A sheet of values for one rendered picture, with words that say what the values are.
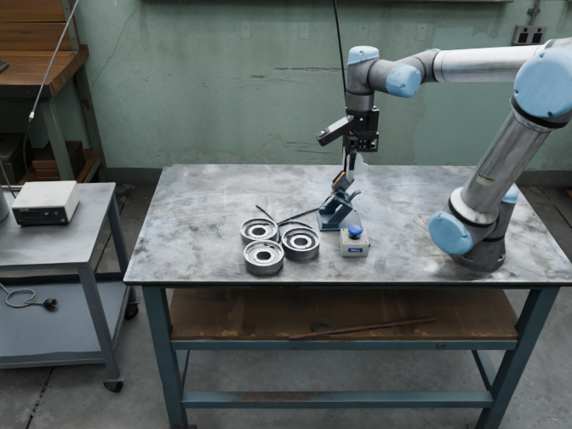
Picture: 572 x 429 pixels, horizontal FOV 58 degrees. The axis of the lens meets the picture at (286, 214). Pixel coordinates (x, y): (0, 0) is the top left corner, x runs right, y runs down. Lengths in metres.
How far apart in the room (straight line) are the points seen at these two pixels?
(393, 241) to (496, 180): 0.43
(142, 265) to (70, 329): 0.78
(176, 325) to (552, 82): 1.16
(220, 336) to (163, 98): 1.77
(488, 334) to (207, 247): 0.86
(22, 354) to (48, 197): 0.60
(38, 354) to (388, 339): 1.22
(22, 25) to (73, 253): 1.54
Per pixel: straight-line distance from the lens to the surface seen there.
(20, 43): 3.02
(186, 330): 1.58
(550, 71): 1.05
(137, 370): 2.23
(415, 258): 1.46
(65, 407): 2.21
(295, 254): 1.38
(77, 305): 2.24
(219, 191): 1.69
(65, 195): 1.86
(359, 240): 1.41
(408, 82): 1.27
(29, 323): 2.24
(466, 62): 1.31
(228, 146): 3.09
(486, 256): 1.45
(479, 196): 1.22
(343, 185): 1.47
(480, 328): 1.68
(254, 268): 1.34
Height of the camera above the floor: 1.71
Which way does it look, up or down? 36 degrees down
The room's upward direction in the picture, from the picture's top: 1 degrees clockwise
